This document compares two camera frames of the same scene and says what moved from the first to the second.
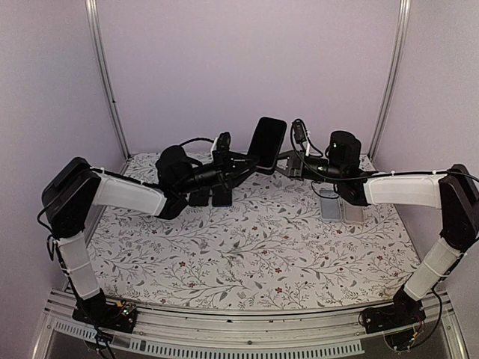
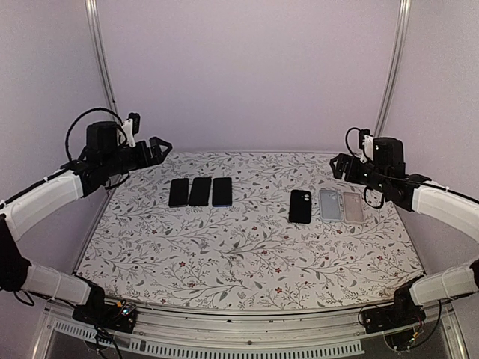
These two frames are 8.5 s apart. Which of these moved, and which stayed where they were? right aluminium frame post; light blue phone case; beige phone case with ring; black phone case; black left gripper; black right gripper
Moved: black left gripper; black phone case; black right gripper
Stayed: light blue phone case; beige phone case with ring; right aluminium frame post
